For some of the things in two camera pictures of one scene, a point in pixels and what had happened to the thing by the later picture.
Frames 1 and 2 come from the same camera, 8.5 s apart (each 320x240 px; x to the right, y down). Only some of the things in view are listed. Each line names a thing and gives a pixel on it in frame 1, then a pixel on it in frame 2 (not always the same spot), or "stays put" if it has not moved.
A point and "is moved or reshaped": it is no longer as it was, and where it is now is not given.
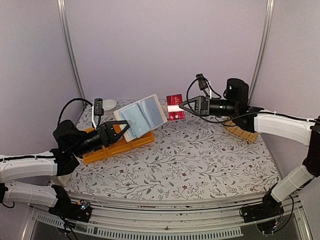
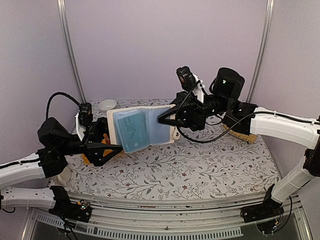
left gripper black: (109, 135) to (92, 145)
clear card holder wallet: (143, 116) is moved or reshaped
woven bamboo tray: (250, 137) stays put
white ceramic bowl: (109, 104) stays put
